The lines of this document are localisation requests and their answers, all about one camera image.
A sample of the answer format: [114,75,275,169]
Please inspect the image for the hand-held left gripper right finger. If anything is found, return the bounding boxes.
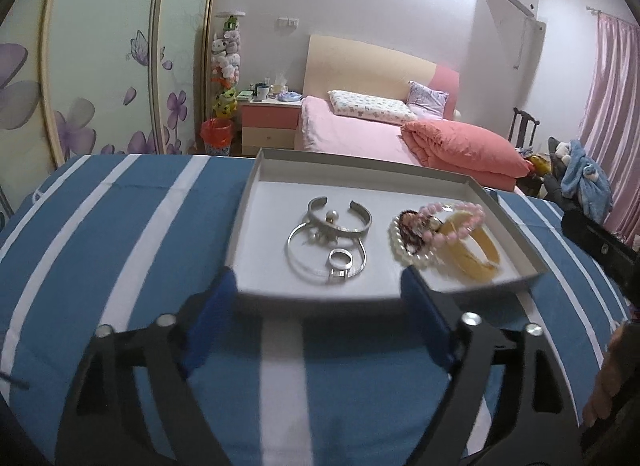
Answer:
[399,265,584,466]

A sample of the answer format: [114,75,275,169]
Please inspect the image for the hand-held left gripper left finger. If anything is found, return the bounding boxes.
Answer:
[55,267,239,466]

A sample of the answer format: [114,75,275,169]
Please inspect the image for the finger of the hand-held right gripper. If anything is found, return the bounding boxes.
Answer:
[560,206,640,297]

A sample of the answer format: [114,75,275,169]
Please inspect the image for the white pearl bracelet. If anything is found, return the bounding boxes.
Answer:
[388,211,452,269]

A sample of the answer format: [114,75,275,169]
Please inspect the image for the white shallow cardboard box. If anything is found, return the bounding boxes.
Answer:
[223,147,549,317]

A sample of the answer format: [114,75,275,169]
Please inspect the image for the person's right hand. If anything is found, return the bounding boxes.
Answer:
[582,321,640,429]

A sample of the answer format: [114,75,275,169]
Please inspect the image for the yellow bangle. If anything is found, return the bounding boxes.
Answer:
[434,210,502,281]

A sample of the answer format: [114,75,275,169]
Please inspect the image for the thin silver bangle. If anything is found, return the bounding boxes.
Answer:
[285,223,369,285]

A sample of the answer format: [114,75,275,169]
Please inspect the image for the blue white striped cloth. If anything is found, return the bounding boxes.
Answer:
[0,153,634,466]

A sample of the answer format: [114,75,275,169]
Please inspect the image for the pink curtain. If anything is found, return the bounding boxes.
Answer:
[577,10,640,253]

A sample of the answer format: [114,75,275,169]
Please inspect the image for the dark wooden chair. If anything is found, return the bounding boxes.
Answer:
[507,106,541,153]

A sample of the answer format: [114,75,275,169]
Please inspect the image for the folded pink quilt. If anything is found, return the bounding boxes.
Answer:
[399,119,535,193]

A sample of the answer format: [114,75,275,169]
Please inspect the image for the bin with red bag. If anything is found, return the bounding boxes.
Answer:
[200,118,235,157]

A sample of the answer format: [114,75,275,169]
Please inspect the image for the pink beige nightstand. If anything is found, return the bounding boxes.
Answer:
[237,98,304,149]

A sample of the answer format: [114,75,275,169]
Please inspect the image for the pink bed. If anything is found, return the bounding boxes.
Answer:
[293,95,532,197]

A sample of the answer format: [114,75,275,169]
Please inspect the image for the purple floral pillow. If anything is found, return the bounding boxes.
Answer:
[405,80,450,121]

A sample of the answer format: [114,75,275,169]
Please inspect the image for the white floral pillow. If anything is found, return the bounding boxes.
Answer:
[327,89,409,128]

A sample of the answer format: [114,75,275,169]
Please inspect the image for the white air conditioner pipe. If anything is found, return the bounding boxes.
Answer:
[512,15,546,72]

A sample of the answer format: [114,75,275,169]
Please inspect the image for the hanging stack of plush toys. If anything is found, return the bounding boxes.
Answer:
[208,11,247,119]

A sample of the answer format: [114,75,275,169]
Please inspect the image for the beige pink headboard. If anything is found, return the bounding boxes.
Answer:
[303,34,460,119]

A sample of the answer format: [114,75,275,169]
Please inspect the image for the floral sliding door wardrobe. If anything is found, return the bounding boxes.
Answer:
[0,0,227,227]

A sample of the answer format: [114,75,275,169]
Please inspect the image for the dark red bead bracelet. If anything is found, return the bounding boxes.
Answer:
[400,213,444,255]

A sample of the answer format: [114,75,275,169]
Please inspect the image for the pink bead bracelet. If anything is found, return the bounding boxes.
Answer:
[399,200,487,247]

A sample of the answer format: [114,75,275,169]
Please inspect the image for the silver cuff bracelet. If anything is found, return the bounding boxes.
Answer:
[302,197,374,235]

